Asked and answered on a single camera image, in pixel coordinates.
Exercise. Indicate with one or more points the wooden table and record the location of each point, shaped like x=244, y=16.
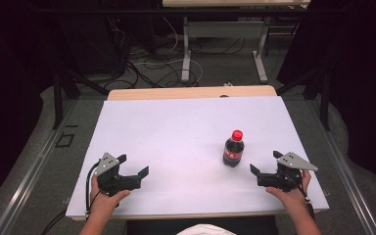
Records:
x=192, y=92

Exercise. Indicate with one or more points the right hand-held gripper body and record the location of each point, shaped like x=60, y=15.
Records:
x=284, y=179

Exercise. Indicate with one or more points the white table sheet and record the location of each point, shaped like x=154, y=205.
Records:
x=182, y=147

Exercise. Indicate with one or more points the person's white clothing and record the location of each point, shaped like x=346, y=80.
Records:
x=205, y=230

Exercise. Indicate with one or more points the black metal stand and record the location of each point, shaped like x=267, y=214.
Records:
x=58, y=98
x=324, y=98

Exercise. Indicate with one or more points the person's right hand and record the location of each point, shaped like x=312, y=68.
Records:
x=295, y=197

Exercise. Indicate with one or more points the metal floor rail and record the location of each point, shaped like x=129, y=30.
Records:
x=29, y=179
x=349, y=176

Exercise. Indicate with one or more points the desk with white legs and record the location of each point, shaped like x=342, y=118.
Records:
x=225, y=29

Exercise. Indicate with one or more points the red bottle cap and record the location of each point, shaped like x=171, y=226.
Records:
x=237, y=135

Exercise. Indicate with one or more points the dark cola bottle red label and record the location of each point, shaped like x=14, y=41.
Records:
x=233, y=153

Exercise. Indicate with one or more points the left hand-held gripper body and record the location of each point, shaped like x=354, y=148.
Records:
x=117, y=182

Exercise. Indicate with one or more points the person's left hand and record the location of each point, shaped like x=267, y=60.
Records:
x=104, y=202

